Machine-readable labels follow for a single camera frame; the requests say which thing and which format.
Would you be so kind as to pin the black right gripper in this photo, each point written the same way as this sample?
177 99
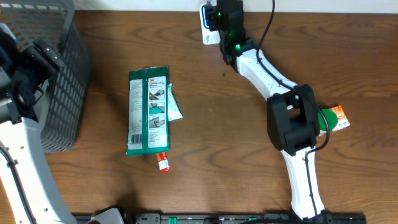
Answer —
211 17

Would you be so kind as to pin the teal white tissue pack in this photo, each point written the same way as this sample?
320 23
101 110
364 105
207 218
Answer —
172 109

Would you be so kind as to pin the green white wipes pack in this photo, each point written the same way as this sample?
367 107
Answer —
148 130

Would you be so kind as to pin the green lid jar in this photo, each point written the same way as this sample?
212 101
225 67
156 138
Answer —
331 119

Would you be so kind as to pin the red white snack bar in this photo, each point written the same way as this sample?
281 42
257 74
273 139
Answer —
163 162

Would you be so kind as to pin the orange tissue pack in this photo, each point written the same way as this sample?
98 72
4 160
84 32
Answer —
342 120

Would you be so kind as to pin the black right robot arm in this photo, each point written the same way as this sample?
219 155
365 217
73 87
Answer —
292 113

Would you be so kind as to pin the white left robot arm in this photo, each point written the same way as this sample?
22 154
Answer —
25 174

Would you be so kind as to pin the white barcode scanner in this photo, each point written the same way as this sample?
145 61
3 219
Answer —
208 37

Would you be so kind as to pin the grey plastic mesh basket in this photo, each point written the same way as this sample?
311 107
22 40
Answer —
60 108

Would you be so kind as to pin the black mounting rail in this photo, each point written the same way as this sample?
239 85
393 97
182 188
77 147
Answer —
156 218

